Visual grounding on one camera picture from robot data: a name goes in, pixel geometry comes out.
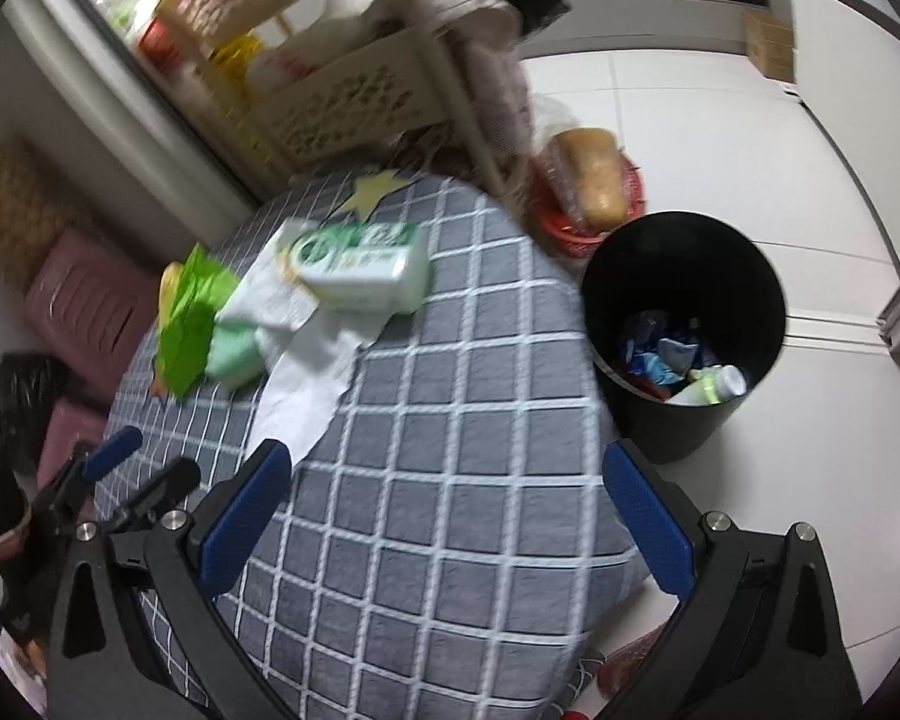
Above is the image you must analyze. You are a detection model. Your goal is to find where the brown bread loaf bag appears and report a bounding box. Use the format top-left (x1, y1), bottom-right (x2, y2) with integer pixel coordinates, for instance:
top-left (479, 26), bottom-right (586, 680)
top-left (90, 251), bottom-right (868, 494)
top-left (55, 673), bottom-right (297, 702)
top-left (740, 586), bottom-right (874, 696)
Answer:
top-left (549, 127), bottom-right (628, 232)

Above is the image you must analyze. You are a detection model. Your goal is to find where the green plastic bag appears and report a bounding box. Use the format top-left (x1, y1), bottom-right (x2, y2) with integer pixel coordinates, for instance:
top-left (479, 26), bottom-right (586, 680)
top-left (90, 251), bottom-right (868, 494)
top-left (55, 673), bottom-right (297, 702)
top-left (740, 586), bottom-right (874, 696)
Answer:
top-left (151, 244), bottom-right (238, 398)

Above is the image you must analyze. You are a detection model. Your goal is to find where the black plastic bag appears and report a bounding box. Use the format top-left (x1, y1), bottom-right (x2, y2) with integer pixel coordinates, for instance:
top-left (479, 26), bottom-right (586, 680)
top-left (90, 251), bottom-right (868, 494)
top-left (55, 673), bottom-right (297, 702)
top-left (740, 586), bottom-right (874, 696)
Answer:
top-left (0, 351), bottom-right (71, 476)

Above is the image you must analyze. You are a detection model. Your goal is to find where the grey cloth on rack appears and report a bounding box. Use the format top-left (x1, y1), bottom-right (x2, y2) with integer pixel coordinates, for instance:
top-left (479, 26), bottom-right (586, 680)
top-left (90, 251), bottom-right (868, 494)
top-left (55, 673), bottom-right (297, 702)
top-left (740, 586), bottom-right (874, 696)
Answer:
top-left (413, 0), bottom-right (533, 160)

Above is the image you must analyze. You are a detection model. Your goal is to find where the white paper towel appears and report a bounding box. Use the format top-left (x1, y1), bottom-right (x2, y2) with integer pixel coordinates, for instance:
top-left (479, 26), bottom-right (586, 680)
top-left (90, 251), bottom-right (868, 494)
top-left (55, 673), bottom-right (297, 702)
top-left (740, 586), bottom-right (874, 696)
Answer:
top-left (215, 244), bottom-right (388, 461)

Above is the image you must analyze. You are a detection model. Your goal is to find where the grey checked tablecloth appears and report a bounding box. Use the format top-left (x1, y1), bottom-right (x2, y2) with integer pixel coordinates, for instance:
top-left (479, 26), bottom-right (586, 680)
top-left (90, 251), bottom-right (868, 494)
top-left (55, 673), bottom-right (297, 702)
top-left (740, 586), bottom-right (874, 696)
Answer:
top-left (92, 169), bottom-right (647, 720)

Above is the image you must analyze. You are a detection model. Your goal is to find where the green white tissue pack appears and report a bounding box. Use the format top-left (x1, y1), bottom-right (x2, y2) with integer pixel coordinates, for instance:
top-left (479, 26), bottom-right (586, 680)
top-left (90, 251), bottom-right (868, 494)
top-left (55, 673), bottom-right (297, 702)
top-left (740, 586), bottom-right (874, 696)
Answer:
top-left (278, 223), bottom-right (430, 316)

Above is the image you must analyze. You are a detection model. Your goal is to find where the cardboard box on floor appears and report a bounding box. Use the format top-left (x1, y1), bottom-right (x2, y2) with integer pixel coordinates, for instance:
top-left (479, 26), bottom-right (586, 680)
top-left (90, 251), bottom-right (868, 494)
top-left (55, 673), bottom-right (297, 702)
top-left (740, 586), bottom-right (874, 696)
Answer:
top-left (743, 10), bottom-right (795, 83)

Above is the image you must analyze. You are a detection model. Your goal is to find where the beige plastic storage rack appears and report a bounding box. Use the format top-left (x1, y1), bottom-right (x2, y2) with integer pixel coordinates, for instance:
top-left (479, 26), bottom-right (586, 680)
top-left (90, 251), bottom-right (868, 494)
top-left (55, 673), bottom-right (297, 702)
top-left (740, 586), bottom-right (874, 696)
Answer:
top-left (157, 0), bottom-right (530, 200)

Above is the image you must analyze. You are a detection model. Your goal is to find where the pink plastic stool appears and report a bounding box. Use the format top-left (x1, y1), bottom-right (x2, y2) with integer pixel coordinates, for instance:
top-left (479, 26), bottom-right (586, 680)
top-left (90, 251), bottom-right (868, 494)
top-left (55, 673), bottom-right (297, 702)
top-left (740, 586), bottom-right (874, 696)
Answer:
top-left (22, 227), bottom-right (164, 398)

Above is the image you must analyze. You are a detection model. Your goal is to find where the red plastic basket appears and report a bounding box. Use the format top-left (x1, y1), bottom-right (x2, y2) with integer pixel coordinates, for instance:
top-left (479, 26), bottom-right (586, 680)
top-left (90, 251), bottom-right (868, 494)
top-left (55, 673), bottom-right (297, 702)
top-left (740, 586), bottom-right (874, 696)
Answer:
top-left (530, 154), bottom-right (647, 260)

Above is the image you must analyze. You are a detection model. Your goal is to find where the white green plastic bottle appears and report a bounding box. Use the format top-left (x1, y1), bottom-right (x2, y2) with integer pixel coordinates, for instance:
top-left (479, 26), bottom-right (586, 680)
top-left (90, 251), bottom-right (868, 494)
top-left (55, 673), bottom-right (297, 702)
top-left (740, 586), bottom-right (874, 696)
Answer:
top-left (667, 364), bottom-right (748, 406)

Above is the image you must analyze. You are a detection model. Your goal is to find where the black trash bin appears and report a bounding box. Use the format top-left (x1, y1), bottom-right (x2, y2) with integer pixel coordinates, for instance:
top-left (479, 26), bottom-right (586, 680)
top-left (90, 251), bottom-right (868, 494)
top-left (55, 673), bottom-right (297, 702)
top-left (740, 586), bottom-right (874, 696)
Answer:
top-left (580, 211), bottom-right (787, 465)

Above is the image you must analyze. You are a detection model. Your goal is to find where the blue white snack bag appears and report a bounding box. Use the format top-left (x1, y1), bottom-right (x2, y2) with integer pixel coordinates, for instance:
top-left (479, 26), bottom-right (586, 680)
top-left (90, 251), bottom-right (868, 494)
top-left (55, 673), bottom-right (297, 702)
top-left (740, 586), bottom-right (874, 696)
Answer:
top-left (624, 312), bottom-right (701, 388)

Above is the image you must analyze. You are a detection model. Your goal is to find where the light green soft pack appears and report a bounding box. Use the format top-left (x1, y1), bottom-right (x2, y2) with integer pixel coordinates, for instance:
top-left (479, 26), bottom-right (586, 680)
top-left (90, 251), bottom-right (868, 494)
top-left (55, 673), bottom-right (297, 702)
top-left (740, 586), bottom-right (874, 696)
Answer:
top-left (205, 323), bottom-right (266, 392)

